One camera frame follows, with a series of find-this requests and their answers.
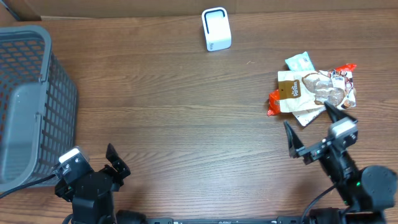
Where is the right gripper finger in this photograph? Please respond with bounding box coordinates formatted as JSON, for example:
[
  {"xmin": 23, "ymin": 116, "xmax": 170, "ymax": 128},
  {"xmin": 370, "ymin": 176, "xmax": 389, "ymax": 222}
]
[
  {"xmin": 324, "ymin": 101, "xmax": 358, "ymax": 123},
  {"xmin": 284, "ymin": 121, "xmax": 305, "ymax": 157}
]

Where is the white tube with gold cap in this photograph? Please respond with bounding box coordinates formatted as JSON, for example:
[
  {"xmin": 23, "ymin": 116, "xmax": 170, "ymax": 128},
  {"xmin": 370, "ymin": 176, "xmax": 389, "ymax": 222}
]
[{"xmin": 292, "ymin": 107, "xmax": 326, "ymax": 127}]

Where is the orange spaghetti package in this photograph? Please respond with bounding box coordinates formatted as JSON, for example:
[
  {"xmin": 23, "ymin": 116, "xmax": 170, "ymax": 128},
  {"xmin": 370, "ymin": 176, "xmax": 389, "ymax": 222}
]
[{"xmin": 266, "ymin": 63, "xmax": 358, "ymax": 117}]

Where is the beige brown snack pouch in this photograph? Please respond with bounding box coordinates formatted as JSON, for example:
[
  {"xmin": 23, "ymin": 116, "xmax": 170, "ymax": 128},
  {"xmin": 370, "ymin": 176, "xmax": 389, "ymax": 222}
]
[{"xmin": 277, "ymin": 69, "xmax": 357, "ymax": 114}]

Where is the teal snack packet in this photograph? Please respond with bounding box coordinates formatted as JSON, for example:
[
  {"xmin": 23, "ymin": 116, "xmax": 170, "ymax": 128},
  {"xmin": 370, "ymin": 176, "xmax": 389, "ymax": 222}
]
[{"xmin": 285, "ymin": 52, "xmax": 315, "ymax": 72}]

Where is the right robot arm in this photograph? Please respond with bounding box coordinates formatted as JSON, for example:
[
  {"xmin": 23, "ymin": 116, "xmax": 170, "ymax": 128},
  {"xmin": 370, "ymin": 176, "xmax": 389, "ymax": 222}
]
[{"xmin": 284, "ymin": 102, "xmax": 397, "ymax": 223}]

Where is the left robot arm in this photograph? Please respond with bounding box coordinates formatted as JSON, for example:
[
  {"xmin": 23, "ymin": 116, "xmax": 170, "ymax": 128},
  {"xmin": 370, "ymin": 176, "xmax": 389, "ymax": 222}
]
[{"xmin": 54, "ymin": 144, "xmax": 147, "ymax": 224}]

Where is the white barcode scanner stand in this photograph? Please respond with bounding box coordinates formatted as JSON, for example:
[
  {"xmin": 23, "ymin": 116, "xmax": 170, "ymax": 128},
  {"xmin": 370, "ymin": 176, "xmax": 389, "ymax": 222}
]
[{"xmin": 201, "ymin": 7, "xmax": 232, "ymax": 52}]

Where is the grey plastic shopping basket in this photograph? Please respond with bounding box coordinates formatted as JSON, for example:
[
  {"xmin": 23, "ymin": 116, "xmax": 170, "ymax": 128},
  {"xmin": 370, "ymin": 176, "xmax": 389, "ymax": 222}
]
[{"xmin": 1, "ymin": 26, "xmax": 79, "ymax": 192}]

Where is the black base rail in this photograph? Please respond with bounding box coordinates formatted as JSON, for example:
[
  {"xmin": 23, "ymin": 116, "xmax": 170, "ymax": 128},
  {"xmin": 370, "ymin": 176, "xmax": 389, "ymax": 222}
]
[{"xmin": 147, "ymin": 216, "xmax": 301, "ymax": 224}]

